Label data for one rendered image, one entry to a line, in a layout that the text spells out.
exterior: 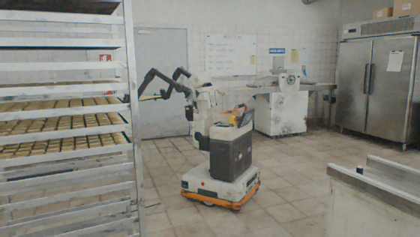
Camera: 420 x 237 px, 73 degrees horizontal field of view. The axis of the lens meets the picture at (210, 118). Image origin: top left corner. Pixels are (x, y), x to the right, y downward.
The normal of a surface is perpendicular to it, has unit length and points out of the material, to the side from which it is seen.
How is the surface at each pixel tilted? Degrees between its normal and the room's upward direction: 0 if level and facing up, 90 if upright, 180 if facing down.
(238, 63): 90
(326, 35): 90
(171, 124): 90
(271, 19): 90
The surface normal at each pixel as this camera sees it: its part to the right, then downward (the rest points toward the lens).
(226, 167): -0.49, 0.18
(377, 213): -0.92, 0.09
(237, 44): 0.35, 0.18
